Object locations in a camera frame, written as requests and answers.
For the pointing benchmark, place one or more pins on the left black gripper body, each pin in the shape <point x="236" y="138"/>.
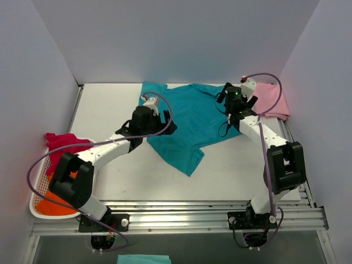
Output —
<point x="161" y="121"/>

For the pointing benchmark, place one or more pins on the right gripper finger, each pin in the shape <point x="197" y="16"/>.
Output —
<point x="221" y="95"/>
<point x="251" y="102"/>

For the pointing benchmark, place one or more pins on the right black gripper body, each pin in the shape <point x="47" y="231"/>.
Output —
<point x="237" y="99"/>

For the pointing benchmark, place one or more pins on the teal t-shirt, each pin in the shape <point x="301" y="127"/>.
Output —
<point x="198" y="120"/>

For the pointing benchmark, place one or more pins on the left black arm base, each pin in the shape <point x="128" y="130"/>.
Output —
<point x="118" y="221"/>

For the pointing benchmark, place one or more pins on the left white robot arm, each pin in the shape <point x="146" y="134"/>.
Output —
<point x="74" y="177"/>

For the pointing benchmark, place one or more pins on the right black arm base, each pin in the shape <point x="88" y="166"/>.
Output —
<point x="247" y="219"/>

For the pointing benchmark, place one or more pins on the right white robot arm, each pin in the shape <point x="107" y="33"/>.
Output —
<point x="284" y="168"/>

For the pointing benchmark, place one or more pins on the folded pink t-shirt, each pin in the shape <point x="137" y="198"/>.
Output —
<point x="267" y="95"/>

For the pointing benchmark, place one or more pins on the white perforated basket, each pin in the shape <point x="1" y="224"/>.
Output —
<point x="53" y="142"/>

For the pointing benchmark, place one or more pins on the orange t-shirt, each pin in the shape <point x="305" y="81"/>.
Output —
<point x="48" y="208"/>

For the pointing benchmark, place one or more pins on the teal folded cloth bottom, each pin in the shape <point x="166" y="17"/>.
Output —
<point x="138" y="258"/>

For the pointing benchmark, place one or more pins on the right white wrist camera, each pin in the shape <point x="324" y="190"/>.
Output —
<point x="248" y="86"/>

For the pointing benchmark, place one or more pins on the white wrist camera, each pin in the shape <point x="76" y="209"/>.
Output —
<point x="248" y="86"/>
<point x="152" y="103"/>

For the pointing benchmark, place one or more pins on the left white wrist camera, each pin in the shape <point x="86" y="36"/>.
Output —
<point x="152" y="103"/>

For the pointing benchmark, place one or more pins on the aluminium mounting rail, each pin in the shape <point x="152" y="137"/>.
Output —
<point x="208" y="217"/>

